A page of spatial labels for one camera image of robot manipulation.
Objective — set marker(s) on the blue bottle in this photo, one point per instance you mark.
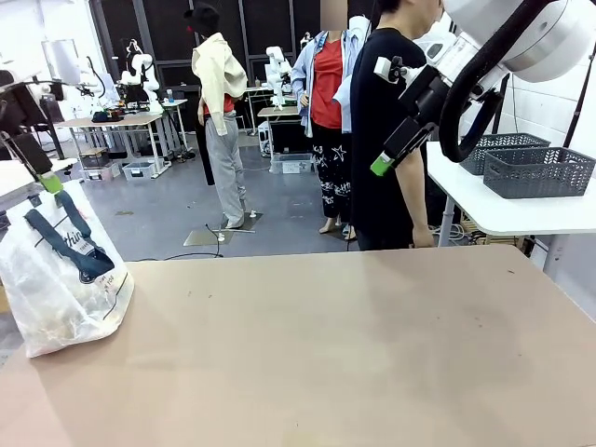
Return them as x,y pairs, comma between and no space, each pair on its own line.
170,96

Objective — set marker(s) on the white side table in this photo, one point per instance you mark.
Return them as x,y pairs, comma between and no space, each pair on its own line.
512,214

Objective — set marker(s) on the black equipment case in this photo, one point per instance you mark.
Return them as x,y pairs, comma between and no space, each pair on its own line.
288,137

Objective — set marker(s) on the small wooden top table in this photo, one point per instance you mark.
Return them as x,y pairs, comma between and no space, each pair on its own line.
279,112

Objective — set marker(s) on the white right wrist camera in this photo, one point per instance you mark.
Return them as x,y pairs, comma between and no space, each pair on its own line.
384,67

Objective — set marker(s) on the wooden crate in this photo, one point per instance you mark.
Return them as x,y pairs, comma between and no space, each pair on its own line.
493,233

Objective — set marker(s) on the translucent white shopping bag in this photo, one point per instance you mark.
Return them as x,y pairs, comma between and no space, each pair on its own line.
70,288

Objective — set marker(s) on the person in blue shirt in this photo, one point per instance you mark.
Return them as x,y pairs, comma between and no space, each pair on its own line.
326,93

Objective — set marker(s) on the person in black t-shirt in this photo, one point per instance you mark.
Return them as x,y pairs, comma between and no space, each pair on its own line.
377,139

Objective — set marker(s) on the white desk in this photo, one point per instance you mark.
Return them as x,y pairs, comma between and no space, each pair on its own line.
174,103

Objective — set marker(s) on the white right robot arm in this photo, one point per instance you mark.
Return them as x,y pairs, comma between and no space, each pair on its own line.
535,32

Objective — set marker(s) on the grey metal floor plate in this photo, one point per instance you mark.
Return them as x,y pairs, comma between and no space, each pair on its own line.
205,238
253,222

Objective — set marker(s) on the black pouch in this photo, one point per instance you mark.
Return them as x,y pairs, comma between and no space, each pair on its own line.
104,116

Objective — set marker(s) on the black stand pole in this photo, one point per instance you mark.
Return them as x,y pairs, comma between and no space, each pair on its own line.
500,112
575,112

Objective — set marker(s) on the clear plastic storage bin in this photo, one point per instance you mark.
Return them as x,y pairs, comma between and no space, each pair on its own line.
291,165
100,173
139,171

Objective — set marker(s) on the person's right forearm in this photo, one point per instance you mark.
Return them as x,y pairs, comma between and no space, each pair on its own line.
416,209

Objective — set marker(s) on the white computer tower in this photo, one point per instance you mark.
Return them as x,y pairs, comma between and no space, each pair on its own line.
264,139

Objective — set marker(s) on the colourful snack packet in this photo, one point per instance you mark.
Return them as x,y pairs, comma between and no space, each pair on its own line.
56,321

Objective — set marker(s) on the person in beige hoodie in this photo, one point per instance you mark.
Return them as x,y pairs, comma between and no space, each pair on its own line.
219,79

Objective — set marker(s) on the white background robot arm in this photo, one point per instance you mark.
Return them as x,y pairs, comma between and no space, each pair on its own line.
139,70

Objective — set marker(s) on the grey plastic mesh basket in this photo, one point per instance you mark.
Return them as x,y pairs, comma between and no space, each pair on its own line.
540,177
503,142

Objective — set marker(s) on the wooden top desk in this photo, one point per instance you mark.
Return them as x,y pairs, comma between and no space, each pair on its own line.
107,123

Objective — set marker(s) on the person's right hand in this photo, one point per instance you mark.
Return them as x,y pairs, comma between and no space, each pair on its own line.
423,237

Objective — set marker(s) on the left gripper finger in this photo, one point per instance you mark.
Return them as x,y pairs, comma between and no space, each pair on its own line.
35,151
59,199

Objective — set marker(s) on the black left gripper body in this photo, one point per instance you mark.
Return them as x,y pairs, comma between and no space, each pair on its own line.
21,109

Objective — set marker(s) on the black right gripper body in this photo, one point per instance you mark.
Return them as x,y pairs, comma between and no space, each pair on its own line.
423,93

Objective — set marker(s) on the white height-adjustable table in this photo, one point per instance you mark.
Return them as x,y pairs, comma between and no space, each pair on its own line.
14,174

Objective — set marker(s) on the small white background robot arm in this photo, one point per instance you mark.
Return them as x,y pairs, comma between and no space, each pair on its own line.
274,70

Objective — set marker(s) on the box with wooden lid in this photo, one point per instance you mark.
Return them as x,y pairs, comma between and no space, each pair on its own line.
94,156

